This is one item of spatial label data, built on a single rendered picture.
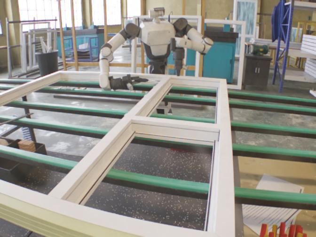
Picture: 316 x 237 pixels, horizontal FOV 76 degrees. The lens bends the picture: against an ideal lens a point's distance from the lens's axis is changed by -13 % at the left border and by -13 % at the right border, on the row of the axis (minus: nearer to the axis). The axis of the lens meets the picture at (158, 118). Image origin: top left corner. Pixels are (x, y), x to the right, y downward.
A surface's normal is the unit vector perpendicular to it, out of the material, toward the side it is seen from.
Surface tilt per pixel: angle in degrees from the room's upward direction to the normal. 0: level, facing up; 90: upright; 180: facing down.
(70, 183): 0
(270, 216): 0
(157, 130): 90
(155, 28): 57
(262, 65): 90
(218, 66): 90
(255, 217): 0
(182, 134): 90
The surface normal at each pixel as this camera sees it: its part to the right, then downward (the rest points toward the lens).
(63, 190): 0.00, -0.92
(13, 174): 0.97, 0.09
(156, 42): 0.20, 0.56
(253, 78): -0.25, 0.39
